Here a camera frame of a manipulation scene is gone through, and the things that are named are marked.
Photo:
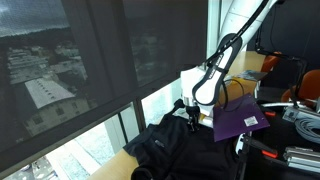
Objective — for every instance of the white paper sheet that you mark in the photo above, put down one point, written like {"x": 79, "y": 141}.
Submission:
{"x": 206, "y": 120}

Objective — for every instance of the black jointed stand arm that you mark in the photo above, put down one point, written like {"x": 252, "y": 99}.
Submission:
{"x": 300, "y": 63}

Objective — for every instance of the small orange chair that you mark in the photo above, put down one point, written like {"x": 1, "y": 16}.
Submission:
{"x": 269, "y": 63}

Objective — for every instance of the dark printed magazine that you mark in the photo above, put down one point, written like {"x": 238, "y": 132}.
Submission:
{"x": 253, "y": 76}

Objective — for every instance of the dark mesh roller blind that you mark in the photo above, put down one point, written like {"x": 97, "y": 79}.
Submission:
{"x": 100, "y": 50}

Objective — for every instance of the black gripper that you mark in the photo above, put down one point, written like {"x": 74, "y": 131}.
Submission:
{"x": 192, "y": 110}

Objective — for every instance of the silver aluminium rails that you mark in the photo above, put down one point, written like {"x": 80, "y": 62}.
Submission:
{"x": 301, "y": 160}

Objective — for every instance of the large orange chair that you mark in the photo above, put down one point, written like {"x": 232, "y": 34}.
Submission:
{"x": 310, "y": 85}

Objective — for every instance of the purple plastic folder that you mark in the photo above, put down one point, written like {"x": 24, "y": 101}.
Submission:
{"x": 240, "y": 120}

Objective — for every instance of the white bar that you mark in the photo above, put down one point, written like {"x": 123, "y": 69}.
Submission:
{"x": 276, "y": 104}

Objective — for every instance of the black zip-up jumper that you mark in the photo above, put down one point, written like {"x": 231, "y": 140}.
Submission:
{"x": 186, "y": 153}

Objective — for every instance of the silver metal box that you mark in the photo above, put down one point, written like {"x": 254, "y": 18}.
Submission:
{"x": 290, "y": 114}

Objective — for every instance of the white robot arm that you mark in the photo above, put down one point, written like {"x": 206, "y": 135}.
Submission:
{"x": 233, "y": 20}

